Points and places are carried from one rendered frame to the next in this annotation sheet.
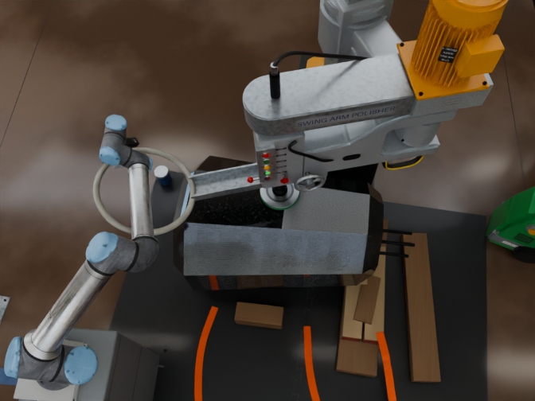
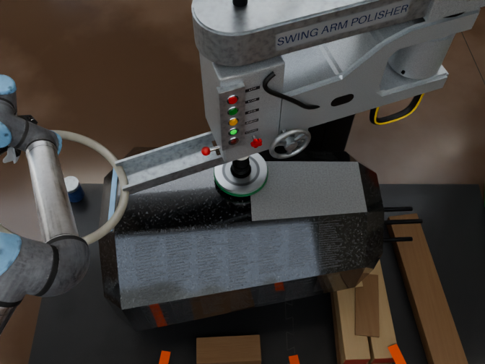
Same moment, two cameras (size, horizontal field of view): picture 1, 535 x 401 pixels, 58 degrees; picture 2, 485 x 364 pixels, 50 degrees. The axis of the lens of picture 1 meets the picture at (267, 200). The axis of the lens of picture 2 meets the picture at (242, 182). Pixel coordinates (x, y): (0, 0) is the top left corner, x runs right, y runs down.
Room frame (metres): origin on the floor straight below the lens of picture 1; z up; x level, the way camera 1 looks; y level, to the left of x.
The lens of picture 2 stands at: (0.10, 0.22, 2.61)
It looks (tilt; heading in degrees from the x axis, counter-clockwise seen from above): 59 degrees down; 345
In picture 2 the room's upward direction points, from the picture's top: straight up
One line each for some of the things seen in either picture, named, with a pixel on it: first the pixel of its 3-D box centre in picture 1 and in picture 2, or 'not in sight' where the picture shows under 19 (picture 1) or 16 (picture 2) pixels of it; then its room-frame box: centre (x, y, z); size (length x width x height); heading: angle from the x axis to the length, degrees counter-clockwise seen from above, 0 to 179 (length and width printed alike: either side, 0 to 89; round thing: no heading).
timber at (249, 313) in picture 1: (259, 315); (229, 352); (0.68, 0.13, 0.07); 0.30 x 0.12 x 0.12; 77
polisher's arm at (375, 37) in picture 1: (372, 48); not in sight; (1.66, -0.59, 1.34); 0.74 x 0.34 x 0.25; 18
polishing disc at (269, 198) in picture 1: (279, 190); (240, 170); (1.18, -0.07, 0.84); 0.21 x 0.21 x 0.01
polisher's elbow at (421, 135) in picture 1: (419, 118); (420, 40); (1.23, -0.73, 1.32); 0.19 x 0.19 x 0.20
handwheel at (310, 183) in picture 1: (308, 177); (286, 136); (1.07, -0.20, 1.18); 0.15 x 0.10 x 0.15; 94
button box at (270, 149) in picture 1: (266, 164); (231, 118); (1.06, -0.01, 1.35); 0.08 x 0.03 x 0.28; 94
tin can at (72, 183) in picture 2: (162, 175); (72, 189); (1.78, 0.75, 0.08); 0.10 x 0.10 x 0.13
